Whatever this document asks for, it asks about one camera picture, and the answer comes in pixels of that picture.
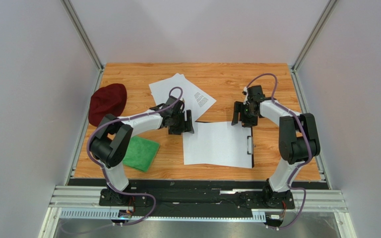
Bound slotted cable duct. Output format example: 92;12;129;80
59;208;266;223

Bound frame post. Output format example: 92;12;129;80
291;0;339;72
61;0;104;72

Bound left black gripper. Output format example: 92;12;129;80
168;110;194;136

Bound printed white paper sheet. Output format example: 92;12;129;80
180;74;216;121

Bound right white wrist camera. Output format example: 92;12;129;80
242;87;248;104

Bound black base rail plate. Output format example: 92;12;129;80
67;178;330;219

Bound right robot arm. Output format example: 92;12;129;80
232;85;320;207

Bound dark red beret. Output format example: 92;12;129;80
88;83;127;126

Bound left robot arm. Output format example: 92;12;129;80
86;96;194;196

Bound green cloth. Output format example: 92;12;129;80
123;136;160;173

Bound left frame post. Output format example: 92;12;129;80
61;0;104;72

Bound aluminium frame rail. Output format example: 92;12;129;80
50;186;348;213

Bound black clipboard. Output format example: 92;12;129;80
247;128;254;168

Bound right frame post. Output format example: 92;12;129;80
291;0;339;72

